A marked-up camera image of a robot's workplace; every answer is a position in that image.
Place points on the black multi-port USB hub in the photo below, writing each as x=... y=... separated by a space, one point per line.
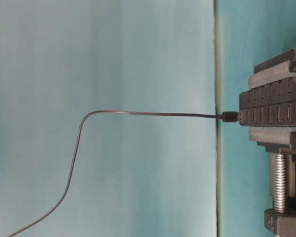
x=273 y=104

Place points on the silver vise lead screw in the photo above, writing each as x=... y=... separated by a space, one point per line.
x=280 y=184

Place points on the black bench vise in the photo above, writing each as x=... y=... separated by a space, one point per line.
x=278 y=140

